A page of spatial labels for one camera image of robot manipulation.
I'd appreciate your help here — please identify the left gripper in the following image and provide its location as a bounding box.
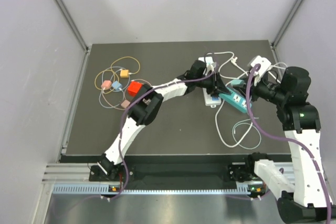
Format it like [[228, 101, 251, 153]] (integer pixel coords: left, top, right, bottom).
[[194, 71, 230, 97]]

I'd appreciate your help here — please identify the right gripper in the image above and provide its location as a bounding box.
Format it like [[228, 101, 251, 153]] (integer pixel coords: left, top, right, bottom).
[[234, 71, 288, 105]]

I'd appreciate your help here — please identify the white power strip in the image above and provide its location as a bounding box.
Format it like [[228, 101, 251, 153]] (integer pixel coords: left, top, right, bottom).
[[198, 56, 222, 108]]

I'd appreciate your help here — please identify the teal usb charger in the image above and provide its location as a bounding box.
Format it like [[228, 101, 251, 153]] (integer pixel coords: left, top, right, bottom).
[[230, 79, 245, 87]]

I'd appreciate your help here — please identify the teal power strip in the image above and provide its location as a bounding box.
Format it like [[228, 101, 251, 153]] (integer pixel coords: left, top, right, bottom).
[[219, 88, 247, 113]]

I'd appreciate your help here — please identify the pink charging cable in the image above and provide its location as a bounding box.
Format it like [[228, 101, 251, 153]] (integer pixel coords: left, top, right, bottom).
[[99, 78, 153, 109]]

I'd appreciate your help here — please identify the red cube socket adapter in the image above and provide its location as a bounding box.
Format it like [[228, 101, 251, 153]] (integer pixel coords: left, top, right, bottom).
[[127, 81, 143, 97]]

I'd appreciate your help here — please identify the yellow usb charger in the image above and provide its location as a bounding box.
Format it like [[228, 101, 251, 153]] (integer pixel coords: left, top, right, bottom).
[[120, 69, 130, 78]]

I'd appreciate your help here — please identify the dusty pink plug adapter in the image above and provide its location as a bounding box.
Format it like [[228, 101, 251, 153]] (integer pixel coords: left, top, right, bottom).
[[120, 99, 131, 109]]

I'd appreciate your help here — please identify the light blue usb charger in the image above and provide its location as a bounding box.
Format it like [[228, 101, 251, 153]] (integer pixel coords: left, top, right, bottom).
[[111, 81, 122, 91]]

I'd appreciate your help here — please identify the pink usb charger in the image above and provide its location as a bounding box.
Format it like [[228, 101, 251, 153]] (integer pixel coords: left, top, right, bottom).
[[101, 80, 112, 90]]

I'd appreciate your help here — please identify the light blue charging cable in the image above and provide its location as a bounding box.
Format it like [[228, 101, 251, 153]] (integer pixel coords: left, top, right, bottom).
[[98, 66, 127, 109]]

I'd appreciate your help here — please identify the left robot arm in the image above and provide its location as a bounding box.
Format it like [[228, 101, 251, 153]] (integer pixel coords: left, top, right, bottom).
[[97, 60, 231, 180]]

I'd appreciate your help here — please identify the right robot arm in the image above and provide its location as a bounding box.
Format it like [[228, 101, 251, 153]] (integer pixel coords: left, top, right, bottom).
[[244, 63, 335, 223]]

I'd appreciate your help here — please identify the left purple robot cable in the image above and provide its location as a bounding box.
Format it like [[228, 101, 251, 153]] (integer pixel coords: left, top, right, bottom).
[[99, 52, 220, 201]]

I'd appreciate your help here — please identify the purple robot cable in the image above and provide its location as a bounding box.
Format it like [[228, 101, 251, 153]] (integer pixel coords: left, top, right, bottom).
[[245, 63, 333, 224], [99, 52, 220, 201]]

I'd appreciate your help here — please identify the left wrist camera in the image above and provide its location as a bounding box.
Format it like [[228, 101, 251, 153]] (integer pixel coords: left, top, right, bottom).
[[206, 60, 217, 71]]

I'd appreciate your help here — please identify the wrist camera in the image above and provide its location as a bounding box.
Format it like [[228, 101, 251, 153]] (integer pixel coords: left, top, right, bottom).
[[206, 60, 217, 71], [248, 56, 271, 84]]

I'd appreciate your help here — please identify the white teal strip cord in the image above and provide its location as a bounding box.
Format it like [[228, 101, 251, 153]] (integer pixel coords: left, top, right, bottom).
[[215, 100, 254, 148]]

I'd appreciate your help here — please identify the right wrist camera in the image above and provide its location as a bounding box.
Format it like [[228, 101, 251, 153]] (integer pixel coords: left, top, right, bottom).
[[248, 56, 271, 84]]

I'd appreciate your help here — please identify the white power strip cord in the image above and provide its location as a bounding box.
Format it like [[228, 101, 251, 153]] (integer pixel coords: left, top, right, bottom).
[[204, 51, 293, 92]]

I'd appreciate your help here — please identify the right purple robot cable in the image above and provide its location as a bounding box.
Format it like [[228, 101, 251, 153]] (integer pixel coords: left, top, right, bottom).
[[245, 63, 333, 224]]

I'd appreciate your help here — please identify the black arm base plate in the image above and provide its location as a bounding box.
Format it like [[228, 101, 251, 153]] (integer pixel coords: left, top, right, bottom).
[[89, 162, 257, 185]]

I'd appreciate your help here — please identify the right aluminium frame post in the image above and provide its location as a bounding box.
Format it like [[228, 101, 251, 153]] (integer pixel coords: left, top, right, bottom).
[[270, 0, 305, 50]]

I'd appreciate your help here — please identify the aluminium frame post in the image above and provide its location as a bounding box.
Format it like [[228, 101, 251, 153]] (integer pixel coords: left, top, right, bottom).
[[270, 0, 305, 50], [54, 0, 89, 52]]

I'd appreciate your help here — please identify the left aluminium frame post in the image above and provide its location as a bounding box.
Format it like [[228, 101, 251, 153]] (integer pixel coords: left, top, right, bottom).
[[54, 0, 89, 52]]

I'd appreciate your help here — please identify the grey slotted cable duct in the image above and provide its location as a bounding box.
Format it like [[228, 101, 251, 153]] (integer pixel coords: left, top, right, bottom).
[[52, 181, 254, 195]]

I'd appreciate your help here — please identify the aluminium front rail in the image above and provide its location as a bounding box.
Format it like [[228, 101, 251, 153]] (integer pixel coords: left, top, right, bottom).
[[42, 162, 295, 184]]

